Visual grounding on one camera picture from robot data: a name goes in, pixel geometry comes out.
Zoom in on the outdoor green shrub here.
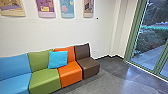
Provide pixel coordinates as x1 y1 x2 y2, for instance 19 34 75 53
135 28 168 56

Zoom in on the green sofa seat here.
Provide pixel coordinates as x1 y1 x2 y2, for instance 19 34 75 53
27 49 63 94

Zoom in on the wall poster light blue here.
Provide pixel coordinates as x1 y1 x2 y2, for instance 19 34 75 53
59 0 76 19

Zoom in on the brown sofa seat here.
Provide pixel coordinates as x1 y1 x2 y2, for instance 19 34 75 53
73 42 101 80

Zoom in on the wall poster tan narrow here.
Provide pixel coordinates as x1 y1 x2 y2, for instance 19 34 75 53
83 0 95 19

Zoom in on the light blue cushion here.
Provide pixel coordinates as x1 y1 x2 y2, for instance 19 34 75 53
47 50 69 70

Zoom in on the orange sofa seat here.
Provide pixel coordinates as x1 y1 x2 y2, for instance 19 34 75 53
53 45 84 89

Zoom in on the blue sofa seat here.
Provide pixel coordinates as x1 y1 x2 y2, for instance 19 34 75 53
0 52 34 94

